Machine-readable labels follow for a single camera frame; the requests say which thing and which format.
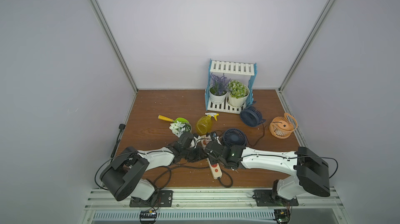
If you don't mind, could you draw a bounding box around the beige power strip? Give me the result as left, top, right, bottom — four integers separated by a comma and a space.
200, 133, 223, 180

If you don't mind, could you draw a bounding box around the dark blue round desk fan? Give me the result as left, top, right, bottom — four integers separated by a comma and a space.
222, 128, 248, 147

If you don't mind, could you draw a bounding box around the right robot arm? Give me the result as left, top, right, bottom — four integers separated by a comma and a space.
204, 141, 331, 202

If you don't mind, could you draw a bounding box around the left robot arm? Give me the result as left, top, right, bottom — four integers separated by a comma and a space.
95, 133, 207, 201

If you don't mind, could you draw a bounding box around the orange desk fan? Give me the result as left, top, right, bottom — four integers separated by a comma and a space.
269, 113, 298, 139

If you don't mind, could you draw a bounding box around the yellow spray bottle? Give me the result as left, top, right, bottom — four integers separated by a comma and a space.
195, 112, 219, 136

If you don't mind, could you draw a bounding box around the white flower beige pot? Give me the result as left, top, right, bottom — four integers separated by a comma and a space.
169, 121, 192, 137

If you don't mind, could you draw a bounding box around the green yellow garden trowel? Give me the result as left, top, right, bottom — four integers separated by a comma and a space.
158, 115, 189, 123

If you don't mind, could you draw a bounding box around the lavender plant white pot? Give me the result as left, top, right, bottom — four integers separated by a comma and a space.
209, 73, 230, 105

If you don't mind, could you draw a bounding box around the green plant white pot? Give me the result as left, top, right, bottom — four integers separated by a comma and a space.
228, 80, 250, 107

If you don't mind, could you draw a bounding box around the blue white plant shelf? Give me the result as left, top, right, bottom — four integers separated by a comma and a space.
205, 60, 257, 114

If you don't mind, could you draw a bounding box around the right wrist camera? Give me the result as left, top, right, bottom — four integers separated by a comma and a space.
209, 131, 221, 144

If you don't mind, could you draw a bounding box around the power strip black cable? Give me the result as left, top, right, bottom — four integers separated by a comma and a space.
151, 164, 234, 190

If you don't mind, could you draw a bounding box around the dark blue fan with handle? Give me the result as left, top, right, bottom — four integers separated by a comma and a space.
240, 101, 266, 127

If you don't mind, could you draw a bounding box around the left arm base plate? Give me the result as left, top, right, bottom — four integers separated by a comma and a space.
129, 190, 174, 208

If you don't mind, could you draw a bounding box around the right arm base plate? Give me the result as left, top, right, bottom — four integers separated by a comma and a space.
253, 190, 299, 207

